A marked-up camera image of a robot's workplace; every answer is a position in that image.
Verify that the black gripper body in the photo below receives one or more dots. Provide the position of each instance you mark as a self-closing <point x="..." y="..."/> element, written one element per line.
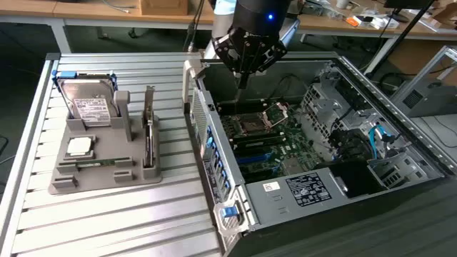
<point x="257" y="18"/>

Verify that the graphics card with metal bracket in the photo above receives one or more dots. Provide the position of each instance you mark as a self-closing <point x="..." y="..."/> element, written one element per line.
<point x="150" y="139"/>

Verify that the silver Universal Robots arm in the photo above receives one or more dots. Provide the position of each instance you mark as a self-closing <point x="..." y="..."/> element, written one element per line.
<point x="221" y="32"/>

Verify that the grey metal electronics box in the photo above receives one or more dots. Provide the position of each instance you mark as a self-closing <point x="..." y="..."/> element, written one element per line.
<point x="313" y="8"/>

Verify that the metal socket cover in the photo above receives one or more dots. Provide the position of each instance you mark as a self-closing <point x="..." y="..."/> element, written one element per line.
<point x="275" y="112"/>

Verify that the perforated metal drive cage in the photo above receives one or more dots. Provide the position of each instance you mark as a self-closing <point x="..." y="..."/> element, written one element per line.
<point x="321" y="101"/>

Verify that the white cup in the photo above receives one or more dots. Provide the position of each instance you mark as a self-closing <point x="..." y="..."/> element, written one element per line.
<point x="342" y="3"/>

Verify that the brown cardboard box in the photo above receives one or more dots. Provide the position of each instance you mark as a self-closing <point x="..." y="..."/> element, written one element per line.
<point x="163" y="6"/>
<point x="447" y="13"/>

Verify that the small orange box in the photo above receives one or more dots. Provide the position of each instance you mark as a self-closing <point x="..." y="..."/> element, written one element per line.
<point x="351" y="21"/>

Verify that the CPU socket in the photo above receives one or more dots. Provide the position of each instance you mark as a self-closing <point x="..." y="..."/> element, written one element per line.
<point x="251" y="124"/>

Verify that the black caster wheel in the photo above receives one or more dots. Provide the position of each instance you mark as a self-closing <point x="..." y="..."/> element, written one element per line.
<point x="131" y="32"/>

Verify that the black and white device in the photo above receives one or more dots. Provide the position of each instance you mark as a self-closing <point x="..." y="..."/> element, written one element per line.
<point x="365" y="21"/>

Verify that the black installed RAM stick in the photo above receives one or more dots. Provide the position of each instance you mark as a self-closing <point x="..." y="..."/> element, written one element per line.
<point x="259" y="144"/>

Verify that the small white box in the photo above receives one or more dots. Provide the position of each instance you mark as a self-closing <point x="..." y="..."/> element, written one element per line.
<point x="386" y="23"/>

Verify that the open grey PC case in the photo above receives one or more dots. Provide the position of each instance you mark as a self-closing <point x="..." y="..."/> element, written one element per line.
<point x="221" y="150"/>

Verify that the green motherboard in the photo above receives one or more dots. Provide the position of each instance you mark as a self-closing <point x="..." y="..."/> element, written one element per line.
<point x="295" y="150"/>

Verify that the black tripod pole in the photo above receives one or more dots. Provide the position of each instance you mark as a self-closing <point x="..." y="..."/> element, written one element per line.
<point x="402" y="36"/>

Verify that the black monitor with stand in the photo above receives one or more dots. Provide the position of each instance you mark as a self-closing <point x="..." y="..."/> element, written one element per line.
<point x="399" y="18"/>

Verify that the blue expansion slot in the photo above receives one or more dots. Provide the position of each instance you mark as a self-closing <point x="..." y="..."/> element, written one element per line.
<point x="253" y="158"/>

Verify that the brown cardboard panel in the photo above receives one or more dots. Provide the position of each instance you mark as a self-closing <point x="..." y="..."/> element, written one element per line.
<point x="417" y="59"/>

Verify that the hard disk in blue caddy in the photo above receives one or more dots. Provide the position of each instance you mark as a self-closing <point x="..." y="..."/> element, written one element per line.
<point x="89" y="101"/>

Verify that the grey plastic parts rack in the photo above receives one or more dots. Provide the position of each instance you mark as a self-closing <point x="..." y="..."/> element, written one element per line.
<point x="106" y="144"/>

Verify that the grey computer tower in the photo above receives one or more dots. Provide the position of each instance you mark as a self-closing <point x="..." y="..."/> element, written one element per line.
<point x="427" y="101"/>

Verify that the silver CPU chip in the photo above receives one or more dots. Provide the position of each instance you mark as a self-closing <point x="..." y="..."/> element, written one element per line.
<point x="79" y="146"/>

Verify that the green RAM stick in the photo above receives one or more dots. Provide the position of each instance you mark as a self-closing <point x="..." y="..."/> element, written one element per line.
<point x="99" y="162"/>

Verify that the grey power supply unit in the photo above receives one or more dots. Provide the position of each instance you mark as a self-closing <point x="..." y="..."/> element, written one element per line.
<point x="270" y="203"/>

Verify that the grey metal disk bay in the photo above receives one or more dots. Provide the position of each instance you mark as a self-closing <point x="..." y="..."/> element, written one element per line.
<point x="391" y="171"/>

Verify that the blue case latch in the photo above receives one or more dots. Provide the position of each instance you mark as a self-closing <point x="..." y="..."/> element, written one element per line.
<point x="227" y="212"/>

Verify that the aluminium profile frame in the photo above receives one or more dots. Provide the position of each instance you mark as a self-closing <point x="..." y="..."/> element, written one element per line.
<point x="435" y="61"/>

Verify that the wooden desk white frame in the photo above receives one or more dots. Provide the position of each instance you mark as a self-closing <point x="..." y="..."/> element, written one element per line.
<point x="34" y="10"/>
<point x="446" y="33"/>

